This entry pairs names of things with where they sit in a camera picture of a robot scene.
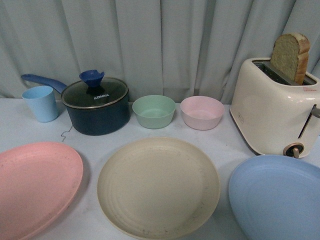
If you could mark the light blue cup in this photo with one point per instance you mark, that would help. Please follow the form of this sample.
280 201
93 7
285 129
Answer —
41 101

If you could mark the green bowl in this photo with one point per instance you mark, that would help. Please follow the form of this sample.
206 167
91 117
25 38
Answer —
154 111

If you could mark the cream toaster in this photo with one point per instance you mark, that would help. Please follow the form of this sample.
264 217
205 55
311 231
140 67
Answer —
275 115

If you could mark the beige plate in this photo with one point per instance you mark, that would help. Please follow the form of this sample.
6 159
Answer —
158 188

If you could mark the glass pot lid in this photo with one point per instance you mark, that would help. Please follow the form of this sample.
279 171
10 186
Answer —
94 90

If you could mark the pink bowl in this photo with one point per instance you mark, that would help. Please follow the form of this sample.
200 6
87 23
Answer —
201 112

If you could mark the grey curtain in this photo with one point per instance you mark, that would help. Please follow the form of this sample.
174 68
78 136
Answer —
176 48

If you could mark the dark blue saucepan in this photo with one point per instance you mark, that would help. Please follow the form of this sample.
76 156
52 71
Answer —
94 121

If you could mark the blue plate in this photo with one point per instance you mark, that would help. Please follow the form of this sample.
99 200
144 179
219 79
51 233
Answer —
276 197

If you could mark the pink plate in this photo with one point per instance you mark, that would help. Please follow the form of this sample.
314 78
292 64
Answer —
38 182

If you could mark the bread slice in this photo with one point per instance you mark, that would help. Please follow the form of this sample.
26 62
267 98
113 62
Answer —
290 56

